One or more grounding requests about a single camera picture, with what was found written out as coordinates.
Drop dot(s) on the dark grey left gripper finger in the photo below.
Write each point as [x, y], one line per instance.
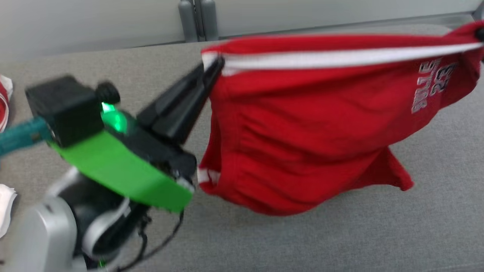
[170, 99]
[185, 117]

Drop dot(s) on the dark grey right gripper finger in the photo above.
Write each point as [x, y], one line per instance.
[480, 34]

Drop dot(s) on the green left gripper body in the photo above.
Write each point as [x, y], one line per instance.
[121, 166]

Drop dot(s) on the red shorts with white stripe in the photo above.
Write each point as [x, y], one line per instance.
[302, 132]

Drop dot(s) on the red and white jersey shirt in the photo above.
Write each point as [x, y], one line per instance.
[5, 204]

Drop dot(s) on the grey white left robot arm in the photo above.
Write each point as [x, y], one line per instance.
[38, 234]

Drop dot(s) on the grey metal partition foot bracket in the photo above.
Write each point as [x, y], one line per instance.
[480, 13]

